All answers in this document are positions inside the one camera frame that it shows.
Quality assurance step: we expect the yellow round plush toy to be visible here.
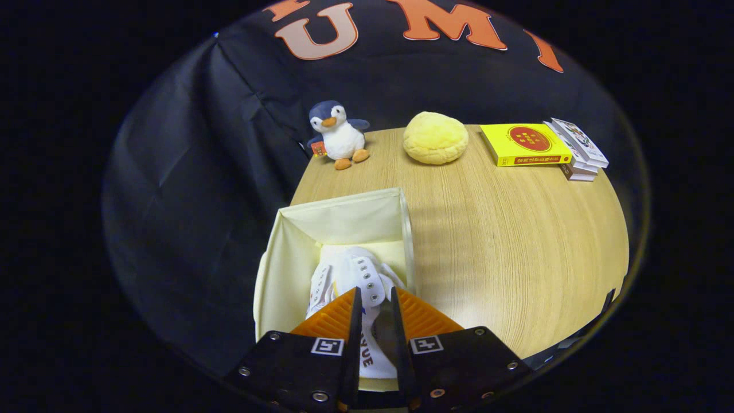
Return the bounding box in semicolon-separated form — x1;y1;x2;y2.
403;111;469;166

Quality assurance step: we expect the beige fabric storage box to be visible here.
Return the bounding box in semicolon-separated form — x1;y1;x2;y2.
253;188;416;393

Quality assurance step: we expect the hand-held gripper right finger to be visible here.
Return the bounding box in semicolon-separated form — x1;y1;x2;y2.
390;286;532;412

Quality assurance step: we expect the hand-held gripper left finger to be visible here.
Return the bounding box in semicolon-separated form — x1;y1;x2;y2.
224;286;364;413

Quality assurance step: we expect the white canvas shoe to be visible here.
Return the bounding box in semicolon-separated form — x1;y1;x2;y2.
306;259;345;319
333;247;409;380

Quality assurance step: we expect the yellow book with red circle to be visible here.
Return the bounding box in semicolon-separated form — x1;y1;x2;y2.
480;122;573;167

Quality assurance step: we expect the dark brown book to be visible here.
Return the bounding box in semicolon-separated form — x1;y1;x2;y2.
559;163;597;182

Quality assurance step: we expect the penguin plush toy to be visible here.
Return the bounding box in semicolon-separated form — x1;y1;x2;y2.
306;100;371;171

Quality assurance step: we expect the plain white book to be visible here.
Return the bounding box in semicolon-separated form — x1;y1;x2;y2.
542;120;600;174

